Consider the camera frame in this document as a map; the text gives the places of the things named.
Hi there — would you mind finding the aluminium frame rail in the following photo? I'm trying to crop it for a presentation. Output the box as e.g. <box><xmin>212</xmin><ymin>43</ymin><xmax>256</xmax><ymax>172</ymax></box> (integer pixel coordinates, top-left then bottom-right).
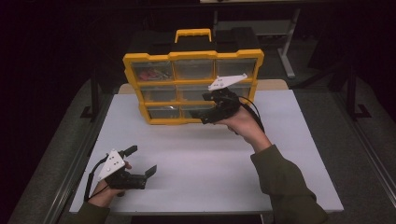
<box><xmin>337</xmin><ymin>115</ymin><xmax>396</xmax><ymax>200</ymax></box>
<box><xmin>49</xmin><ymin>92</ymin><xmax>115</xmax><ymax>224</ymax></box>

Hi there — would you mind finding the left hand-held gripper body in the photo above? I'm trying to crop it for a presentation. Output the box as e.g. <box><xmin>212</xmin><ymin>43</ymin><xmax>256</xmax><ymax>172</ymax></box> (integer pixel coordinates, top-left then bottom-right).
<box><xmin>97</xmin><ymin>148</ymin><xmax>148</xmax><ymax>190</ymax></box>

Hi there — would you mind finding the black metal stand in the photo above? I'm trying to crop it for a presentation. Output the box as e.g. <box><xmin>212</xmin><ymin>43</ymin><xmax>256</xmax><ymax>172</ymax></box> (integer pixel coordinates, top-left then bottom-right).
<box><xmin>346</xmin><ymin>64</ymin><xmax>373</xmax><ymax>121</ymax></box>
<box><xmin>79</xmin><ymin>69</ymin><xmax>101</xmax><ymax>120</ymax></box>

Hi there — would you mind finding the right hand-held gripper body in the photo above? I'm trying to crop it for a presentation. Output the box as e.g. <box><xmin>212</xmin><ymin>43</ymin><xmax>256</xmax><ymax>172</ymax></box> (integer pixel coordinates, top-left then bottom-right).
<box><xmin>207</xmin><ymin>73</ymin><xmax>249</xmax><ymax>124</ymax></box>

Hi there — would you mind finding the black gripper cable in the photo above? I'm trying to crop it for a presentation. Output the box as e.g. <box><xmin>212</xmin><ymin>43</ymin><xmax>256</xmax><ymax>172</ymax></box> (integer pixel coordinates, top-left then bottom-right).
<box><xmin>83</xmin><ymin>154</ymin><xmax>110</xmax><ymax>203</ymax></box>
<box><xmin>237</xmin><ymin>95</ymin><xmax>266</xmax><ymax>135</ymax></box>

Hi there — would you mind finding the set of clear plastic drawers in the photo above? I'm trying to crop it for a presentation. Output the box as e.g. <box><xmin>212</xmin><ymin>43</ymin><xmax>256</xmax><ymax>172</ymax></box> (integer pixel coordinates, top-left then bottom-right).
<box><xmin>130</xmin><ymin>58</ymin><xmax>258</xmax><ymax>119</ymax></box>

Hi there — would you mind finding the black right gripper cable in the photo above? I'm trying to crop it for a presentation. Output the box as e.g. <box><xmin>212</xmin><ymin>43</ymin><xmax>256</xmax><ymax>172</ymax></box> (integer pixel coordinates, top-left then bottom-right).
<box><xmin>237</xmin><ymin>95</ymin><xmax>266</xmax><ymax>135</ymax></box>

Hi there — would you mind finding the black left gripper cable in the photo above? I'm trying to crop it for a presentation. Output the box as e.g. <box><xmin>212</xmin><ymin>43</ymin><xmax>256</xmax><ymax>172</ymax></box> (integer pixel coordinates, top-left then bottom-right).
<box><xmin>83</xmin><ymin>154</ymin><xmax>110</xmax><ymax>203</ymax></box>

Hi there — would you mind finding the yellow drawer organizer cabinet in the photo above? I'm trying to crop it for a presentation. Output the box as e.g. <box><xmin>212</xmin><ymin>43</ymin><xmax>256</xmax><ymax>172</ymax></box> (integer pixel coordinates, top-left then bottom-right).
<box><xmin>121</xmin><ymin>27</ymin><xmax>265</xmax><ymax>126</ymax></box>

